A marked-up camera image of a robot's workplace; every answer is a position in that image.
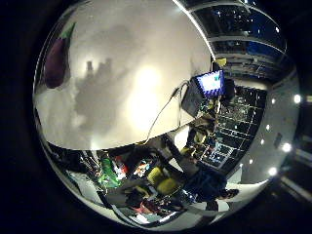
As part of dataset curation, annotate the purple plush eggplant toy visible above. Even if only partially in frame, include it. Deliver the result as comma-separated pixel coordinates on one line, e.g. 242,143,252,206
43,21,77,90

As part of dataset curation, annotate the black computer case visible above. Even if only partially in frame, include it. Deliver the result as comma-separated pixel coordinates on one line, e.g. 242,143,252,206
180,78,207,119

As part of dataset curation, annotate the colourful toy pile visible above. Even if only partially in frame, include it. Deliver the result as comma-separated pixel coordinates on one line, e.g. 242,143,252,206
132,160,151,178

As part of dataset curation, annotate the lit computer monitor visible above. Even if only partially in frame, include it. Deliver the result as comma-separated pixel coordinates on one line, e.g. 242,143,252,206
194,69,226,99

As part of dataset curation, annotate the yellow-green chair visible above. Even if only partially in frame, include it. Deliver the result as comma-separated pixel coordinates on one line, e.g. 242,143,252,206
146,166,180,197

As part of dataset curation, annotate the green plastic item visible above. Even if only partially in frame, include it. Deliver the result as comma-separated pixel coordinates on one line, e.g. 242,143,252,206
97,155,122,188

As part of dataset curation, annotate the person in blue jeans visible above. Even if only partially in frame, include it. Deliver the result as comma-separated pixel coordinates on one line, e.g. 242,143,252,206
162,113,241,204

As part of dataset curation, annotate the white cable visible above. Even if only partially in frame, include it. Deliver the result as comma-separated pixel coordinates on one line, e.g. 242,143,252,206
142,81,189,144

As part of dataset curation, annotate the thin black cable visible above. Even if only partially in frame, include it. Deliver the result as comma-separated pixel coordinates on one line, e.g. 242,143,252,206
175,87,183,129

